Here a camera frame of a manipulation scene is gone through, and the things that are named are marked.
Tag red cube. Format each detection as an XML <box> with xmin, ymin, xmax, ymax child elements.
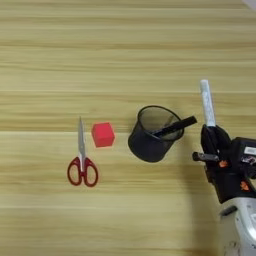
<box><xmin>91</xmin><ymin>122</ymin><xmax>116</xmax><ymax>148</ymax></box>

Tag red handled scissors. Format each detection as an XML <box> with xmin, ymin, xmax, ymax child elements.
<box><xmin>66</xmin><ymin>115</ymin><xmax>99</xmax><ymax>188</ymax></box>

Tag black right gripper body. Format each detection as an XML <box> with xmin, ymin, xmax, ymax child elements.
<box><xmin>192</xmin><ymin>150</ymin><xmax>256</xmax><ymax>205</ymax></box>

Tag white marker with black cap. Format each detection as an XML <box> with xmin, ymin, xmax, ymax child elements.
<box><xmin>199</xmin><ymin>79</ymin><xmax>217</xmax><ymax>128</ymax></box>

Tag black box with white label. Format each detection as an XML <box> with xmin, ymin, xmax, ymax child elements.
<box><xmin>229</xmin><ymin>136</ymin><xmax>256</xmax><ymax>180</ymax></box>

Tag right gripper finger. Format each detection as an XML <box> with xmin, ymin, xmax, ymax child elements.
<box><xmin>200</xmin><ymin>124</ymin><xmax>218</xmax><ymax>156</ymax></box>
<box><xmin>214</xmin><ymin>124</ymin><xmax>233</xmax><ymax>158</ymax></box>

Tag black mesh pen cup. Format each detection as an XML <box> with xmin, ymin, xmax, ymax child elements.
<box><xmin>127</xmin><ymin>105</ymin><xmax>185</xmax><ymax>164</ymax></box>

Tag black marker pen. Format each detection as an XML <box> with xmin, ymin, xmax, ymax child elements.
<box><xmin>152</xmin><ymin>115</ymin><xmax>198</xmax><ymax>138</ymax></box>

